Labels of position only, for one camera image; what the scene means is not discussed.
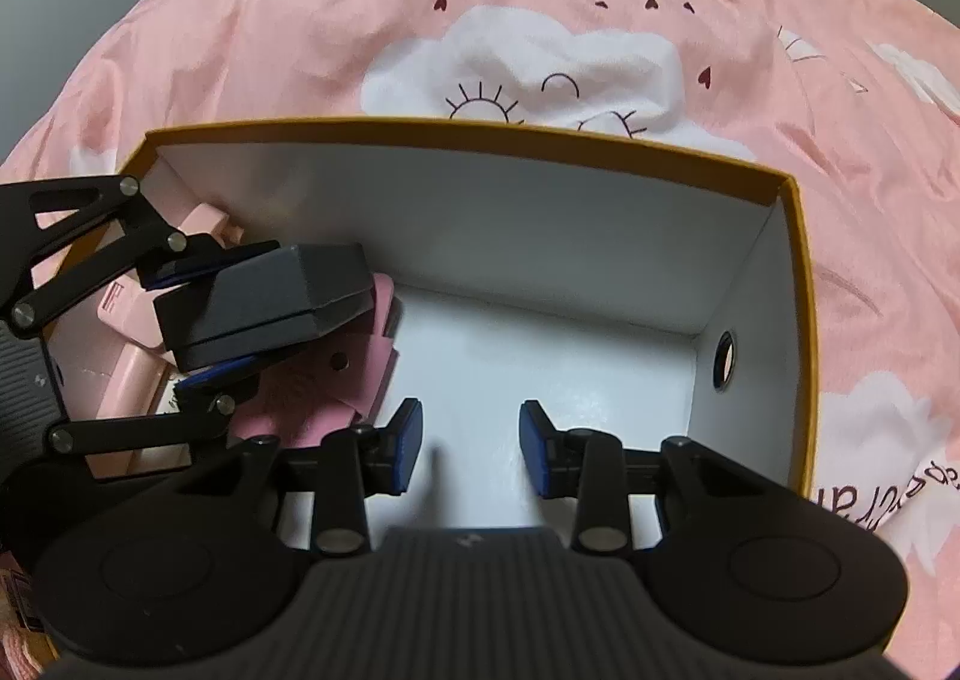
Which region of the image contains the white crochet toy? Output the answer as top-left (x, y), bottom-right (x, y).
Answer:
top-left (0, 620), bottom-right (57, 680)

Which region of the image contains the pink handheld fan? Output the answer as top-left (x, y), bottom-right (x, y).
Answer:
top-left (64, 200), bottom-right (245, 482)

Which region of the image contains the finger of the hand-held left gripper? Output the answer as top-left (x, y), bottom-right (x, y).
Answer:
top-left (45, 354), bottom-right (278, 460)
top-left (0, 174), bottom-right (283, 340)

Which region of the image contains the grey box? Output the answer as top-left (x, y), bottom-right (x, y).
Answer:
top-left (154, 243), bottom-right (374, 372)

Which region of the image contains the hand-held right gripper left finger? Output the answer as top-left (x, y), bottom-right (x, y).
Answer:
top-left (217, 396), bottom-right (425, 558)

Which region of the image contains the pink case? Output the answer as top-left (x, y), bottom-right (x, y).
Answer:
top-left (225, 275), bottom-right (404, 452)

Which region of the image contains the pink printed blanket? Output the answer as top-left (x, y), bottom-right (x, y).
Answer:
top-left (0, 0), bottom-right (960, 680)

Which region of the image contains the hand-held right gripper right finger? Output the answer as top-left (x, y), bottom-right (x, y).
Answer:
top-left (519, 399), bottom-right (722, 553)

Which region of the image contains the orange cardboard box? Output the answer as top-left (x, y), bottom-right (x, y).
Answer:
top-left (45, 116), bottom-right (817, 546)

